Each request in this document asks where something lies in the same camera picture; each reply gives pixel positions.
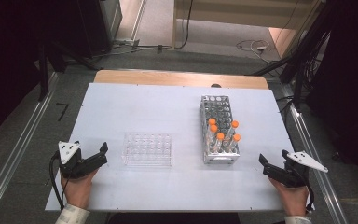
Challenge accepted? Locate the person's right hand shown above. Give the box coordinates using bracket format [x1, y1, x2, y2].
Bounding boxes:
[268, 177, 310, 217]

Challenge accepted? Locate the metal wire tube rack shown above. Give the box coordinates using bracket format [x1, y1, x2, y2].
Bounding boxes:
[200, 94, 241, 165]

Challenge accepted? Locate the white cable with plug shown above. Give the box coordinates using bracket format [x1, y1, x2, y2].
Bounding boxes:
[236, 39, 273, 62]

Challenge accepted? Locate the aluminium floor rail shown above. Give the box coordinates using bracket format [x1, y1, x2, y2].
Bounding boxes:
[281, 83, 350, 224]
[0, 71, 60, 224]

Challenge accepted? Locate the black equipment cabinet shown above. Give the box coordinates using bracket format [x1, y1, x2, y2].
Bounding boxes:
[76, 0, 123, 59]

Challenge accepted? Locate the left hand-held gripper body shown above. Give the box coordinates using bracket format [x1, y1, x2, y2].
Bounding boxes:
[58, 140, 91, 180]

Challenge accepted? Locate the white table board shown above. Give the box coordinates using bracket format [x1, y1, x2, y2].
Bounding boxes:
[45, 82, 316, 213]

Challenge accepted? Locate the hand-held gripper black cable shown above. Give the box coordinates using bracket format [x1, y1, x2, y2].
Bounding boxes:
[49, 151, 67, 211]
[302, 176, 316, 214]

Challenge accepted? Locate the black hanging cable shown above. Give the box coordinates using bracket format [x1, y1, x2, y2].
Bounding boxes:
[178, 0, 195, 50]

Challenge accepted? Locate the person's left hand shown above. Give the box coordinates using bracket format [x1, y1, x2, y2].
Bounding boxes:
[60, 169, 99, 210]

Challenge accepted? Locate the wooden table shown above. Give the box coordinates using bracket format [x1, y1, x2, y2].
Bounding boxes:
[93, 69, 269, 91]

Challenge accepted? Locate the right hand-held gripper black cable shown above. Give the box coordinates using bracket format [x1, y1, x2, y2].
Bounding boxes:
[302, 176, 316, 214]

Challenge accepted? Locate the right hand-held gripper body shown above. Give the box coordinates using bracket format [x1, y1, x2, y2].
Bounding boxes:
[264, 151, 329, 189]

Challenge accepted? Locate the grey power strip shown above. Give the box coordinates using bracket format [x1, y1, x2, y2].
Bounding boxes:
[114, 37, 141, 49]

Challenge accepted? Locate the left hand-held gripper black cable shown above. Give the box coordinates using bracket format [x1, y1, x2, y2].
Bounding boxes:
[49, 151, 67, 211]

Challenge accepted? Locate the person's dark lap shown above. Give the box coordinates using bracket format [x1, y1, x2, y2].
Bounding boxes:
[106, 212, 241, 224]

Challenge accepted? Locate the black metal stand with cables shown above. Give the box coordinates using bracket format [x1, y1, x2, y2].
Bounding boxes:
[251, 0, 334, 108]

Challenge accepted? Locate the black curtain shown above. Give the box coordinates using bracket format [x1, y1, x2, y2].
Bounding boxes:
[304, 0, 358, 188]
[0, 0, 82, 146]

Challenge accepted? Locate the clear acrylic tube rack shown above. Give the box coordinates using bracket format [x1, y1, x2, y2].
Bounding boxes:
[121, 132, 173, 167]

